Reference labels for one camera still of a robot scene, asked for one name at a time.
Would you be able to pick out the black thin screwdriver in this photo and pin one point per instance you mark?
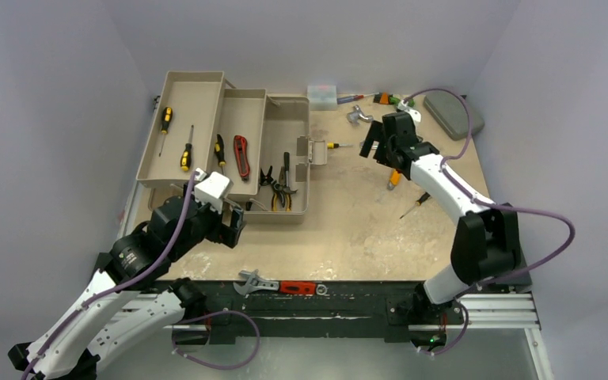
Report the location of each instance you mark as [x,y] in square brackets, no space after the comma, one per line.
[423,198]

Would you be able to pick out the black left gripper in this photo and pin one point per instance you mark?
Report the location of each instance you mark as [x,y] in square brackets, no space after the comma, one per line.
[222,233]

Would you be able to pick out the green orange hose nozzle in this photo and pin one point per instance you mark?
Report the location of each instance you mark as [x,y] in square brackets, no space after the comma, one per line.
[386,99]

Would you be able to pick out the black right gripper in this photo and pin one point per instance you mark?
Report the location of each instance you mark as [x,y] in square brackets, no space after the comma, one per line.
[380,145]

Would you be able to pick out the black yellow short screwdriver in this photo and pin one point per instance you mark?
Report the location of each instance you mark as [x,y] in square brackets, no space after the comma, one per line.
[187,156]

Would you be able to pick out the red blue small screwdriver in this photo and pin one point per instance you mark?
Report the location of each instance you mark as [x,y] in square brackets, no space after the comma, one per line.
[352,98]

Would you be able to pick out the orange utility knife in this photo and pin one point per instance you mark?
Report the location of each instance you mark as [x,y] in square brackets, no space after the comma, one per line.
[394,180]

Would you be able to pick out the red handled adjustable wrench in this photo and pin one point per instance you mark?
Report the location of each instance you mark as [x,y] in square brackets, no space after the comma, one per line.
[253,282]

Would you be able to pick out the red black utility knife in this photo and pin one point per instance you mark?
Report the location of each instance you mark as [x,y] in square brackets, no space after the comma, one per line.
[241,154]

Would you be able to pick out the grey plastic case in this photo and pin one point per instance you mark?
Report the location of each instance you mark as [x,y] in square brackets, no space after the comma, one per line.
[451,116]

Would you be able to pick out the small black hammer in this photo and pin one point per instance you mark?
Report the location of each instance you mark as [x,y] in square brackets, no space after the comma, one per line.
[284,174]

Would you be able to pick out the beige translucent plastic toolbox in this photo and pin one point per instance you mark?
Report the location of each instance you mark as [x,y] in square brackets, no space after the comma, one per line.
[271,123]

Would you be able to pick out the black yellow stubby screwdriver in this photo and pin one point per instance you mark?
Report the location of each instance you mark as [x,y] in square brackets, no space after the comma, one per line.
[166,120]

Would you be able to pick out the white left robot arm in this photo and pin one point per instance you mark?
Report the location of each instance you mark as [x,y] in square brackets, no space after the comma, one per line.
[84,340]

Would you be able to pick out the yellow handled screwdriver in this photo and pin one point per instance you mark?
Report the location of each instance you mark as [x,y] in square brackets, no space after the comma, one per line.
[336,145]

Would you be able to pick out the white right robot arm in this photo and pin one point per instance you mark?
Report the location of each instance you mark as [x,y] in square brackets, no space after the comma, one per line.
[486,241]

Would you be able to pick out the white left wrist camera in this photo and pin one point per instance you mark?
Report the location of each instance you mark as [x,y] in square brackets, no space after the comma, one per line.
[211,189]

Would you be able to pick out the clear small parts box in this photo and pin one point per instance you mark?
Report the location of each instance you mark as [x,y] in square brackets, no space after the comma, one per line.
[322,97]

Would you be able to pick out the silver metal socket fitting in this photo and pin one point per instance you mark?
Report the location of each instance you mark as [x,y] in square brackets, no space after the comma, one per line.
[356,115]

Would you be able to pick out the yellow black pliers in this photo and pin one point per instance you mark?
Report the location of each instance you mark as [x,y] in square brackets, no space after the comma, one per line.
[281,197]

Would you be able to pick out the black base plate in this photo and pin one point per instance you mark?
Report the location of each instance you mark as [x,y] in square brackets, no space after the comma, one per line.
[394,311]

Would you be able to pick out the black long screwdriver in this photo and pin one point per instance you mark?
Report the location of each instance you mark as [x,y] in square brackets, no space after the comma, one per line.
[219,150]

